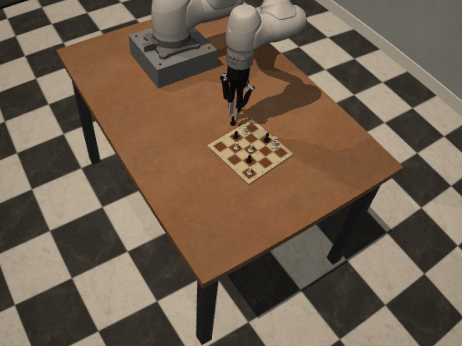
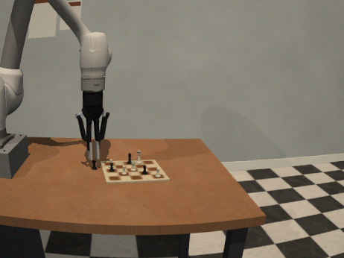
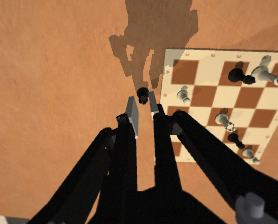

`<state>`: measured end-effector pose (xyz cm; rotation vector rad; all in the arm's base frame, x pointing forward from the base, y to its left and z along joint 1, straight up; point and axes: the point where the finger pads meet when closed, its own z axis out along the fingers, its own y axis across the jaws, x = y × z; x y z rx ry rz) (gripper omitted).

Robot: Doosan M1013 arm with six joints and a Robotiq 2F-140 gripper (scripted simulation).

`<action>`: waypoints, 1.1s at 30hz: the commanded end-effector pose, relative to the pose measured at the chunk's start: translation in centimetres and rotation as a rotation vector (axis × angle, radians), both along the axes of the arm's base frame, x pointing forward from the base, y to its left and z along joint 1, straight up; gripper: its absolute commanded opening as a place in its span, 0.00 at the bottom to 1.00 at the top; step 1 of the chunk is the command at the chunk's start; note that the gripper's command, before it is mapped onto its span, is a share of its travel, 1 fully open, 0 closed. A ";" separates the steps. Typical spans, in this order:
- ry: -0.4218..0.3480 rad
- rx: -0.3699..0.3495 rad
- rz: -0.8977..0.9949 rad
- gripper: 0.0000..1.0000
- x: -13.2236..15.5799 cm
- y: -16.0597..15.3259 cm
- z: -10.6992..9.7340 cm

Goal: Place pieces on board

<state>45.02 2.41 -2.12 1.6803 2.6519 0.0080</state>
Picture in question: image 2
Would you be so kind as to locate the wooden chessboard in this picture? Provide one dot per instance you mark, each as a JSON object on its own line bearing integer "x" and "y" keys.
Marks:
{"x": 133, "y": 177}

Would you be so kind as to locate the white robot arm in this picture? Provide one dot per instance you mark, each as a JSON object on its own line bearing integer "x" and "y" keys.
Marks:
{"x": 94, "y": 53}

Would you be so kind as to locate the white rook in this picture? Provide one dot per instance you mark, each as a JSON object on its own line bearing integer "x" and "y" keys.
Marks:
{"x": 133, "y": 166}

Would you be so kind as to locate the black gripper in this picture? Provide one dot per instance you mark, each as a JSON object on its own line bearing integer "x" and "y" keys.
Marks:
{"x": 92, "y": 112}

